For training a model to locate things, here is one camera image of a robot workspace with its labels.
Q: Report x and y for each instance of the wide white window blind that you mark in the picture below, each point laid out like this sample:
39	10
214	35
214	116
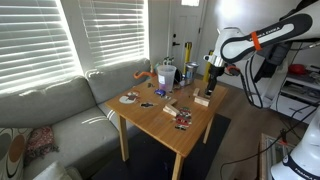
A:
33	40

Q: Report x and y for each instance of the white door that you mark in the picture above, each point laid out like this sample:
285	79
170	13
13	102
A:
186	26

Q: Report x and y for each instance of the small thin wooden block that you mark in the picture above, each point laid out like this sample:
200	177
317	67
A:
172	101

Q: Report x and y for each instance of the small snack packet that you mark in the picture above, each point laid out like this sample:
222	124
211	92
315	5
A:
183	119

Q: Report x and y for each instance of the small black toy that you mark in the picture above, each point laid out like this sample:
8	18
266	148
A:
147	105

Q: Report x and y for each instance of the wooden crate frame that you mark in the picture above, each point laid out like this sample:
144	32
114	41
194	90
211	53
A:
266	156

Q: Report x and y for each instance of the orange curved toy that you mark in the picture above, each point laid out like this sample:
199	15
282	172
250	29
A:
143	74

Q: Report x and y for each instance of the patterned cream pillow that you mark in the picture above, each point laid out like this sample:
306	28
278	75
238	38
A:
11	153

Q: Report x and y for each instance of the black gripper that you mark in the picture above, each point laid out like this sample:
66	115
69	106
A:
214	77

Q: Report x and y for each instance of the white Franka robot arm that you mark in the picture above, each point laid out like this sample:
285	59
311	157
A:
266	35

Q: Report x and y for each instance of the plain white pillow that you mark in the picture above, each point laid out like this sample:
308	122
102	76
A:
55	171

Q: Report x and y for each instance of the dark blue rug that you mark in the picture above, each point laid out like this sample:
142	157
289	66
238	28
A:
150	160

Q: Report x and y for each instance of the reddish patterned cloth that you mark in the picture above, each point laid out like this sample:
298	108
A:
41	141

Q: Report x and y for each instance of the clear plastic measuring cup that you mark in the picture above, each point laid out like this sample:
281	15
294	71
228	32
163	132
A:
166	78

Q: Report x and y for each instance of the grey fabric sofa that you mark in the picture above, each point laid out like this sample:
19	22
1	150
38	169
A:
66	133

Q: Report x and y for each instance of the long printed wooden block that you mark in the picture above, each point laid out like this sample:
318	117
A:
201	101

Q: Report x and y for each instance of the narrow white window blind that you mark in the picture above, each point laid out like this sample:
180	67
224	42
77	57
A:
115	30

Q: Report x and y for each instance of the blue toy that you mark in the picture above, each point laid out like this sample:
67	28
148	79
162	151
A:
160	92

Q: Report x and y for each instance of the short printed wooden block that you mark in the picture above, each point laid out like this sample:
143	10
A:
196	92

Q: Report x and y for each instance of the yellow post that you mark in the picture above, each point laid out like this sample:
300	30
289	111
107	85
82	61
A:
207	71
188	53

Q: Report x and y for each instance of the white cylindrical container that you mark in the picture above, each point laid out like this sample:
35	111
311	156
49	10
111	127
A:
191	73

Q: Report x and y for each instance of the angled wooden block pile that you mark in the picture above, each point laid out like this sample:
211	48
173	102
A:
171	109

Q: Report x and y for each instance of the white shelf unit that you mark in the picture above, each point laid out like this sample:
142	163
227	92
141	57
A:
300	90

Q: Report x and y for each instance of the light wooden table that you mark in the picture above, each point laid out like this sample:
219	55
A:
156	123

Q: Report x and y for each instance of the red object on shelf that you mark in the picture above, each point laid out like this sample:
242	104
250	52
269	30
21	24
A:
296	69

